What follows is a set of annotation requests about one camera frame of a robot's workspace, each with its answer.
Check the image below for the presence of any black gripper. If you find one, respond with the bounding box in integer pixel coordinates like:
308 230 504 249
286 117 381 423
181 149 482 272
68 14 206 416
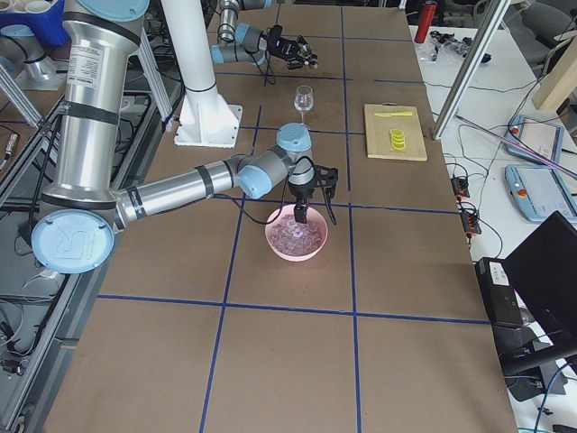
272 35 317 69
288 167 316 224

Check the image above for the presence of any steel cocktail jigger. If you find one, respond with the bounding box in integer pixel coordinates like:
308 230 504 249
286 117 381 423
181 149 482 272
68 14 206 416
303 58 318 69

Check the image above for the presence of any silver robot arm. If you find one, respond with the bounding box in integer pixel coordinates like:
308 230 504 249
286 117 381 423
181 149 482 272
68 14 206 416
32 1 317 274
210 0 318 70

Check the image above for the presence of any clear ice cube pile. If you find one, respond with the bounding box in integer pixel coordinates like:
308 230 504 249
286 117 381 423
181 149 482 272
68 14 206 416
269 215 323 256

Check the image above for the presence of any clear wine glass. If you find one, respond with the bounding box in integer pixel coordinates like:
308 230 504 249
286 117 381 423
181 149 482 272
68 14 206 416
293 85 314 124

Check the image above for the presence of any pink plastic bowl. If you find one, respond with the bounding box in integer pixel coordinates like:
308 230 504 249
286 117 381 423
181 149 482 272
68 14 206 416
264 205 328 262

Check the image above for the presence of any bamboo cutting board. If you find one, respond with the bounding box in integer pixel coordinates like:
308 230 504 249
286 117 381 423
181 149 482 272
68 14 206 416
364 104 427 161

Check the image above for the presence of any yellow plastic knife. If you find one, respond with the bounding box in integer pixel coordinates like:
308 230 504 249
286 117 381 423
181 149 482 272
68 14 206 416
373 111 413 118

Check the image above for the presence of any red water bottle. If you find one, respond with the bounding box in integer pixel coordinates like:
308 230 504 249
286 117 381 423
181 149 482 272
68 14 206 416
414 0 437 44

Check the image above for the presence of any black computer box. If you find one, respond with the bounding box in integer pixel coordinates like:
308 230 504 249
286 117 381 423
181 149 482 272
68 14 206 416
475 257 523 329

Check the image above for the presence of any near blue teach pendant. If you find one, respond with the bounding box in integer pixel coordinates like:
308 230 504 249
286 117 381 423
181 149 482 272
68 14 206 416
505 164 576 224

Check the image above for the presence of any blue teach pendant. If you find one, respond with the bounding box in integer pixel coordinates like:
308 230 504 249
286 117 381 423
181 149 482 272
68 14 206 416
504 115 563 163
505 164 576 224

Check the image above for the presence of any black monitor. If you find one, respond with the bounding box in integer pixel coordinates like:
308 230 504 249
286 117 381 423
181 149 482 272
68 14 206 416
501 211 576 375

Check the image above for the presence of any far blue teach pendant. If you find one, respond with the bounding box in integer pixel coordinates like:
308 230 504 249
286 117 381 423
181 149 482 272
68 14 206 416
504 115 563 163

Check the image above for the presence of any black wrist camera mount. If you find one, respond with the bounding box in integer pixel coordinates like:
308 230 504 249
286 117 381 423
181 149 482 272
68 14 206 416
315 165 338 200

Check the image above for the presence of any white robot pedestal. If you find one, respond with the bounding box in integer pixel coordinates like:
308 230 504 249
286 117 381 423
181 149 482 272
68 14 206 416
161 0 243 148

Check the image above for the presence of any aluminium frame post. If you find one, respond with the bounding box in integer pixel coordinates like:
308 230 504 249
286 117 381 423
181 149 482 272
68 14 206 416
432 0 510 140

